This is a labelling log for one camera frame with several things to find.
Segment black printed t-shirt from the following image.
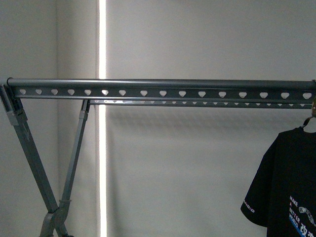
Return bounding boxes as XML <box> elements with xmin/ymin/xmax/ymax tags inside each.
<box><xmin>240</xmin><ymin>127</ymin><xmax>316</xmax><ymax>237</ymax></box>

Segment metal clothes hanger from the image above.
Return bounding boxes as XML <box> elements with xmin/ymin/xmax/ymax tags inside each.
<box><xmin>300</xmin><ymin>97</ymin><xmax>316</xmax><ymax>130</ymax></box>

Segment grey metal drying rack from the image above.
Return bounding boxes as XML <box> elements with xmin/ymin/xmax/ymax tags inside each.
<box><xmin>0</xmin><ymin>78</ymin><xmax>316</xmax><ymax>237</ymax></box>

